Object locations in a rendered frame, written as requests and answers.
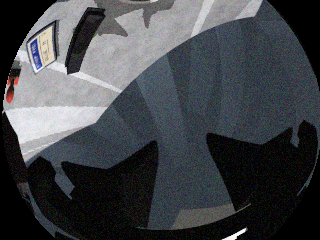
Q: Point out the black stamp pad tin with white and blue label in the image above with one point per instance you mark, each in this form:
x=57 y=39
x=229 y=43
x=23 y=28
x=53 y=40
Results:
x=41 y=48

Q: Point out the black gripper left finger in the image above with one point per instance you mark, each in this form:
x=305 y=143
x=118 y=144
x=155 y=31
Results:
x=128 y=184

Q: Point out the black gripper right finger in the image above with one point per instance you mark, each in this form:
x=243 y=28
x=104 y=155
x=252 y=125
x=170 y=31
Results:
x=243 y=165

